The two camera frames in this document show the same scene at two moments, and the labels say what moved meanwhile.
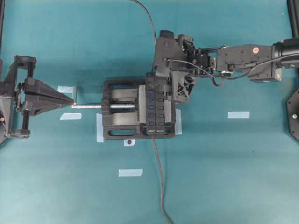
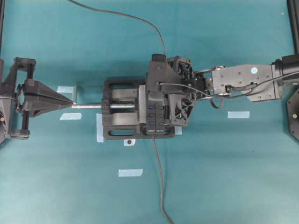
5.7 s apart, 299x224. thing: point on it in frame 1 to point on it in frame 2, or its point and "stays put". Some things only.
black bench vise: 124,108 stays put
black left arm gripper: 15,122 stays put
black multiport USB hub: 155,105 stays put
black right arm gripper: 173,52 to 175,75
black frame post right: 293,7 stays put
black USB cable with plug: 141,3 to 159,57
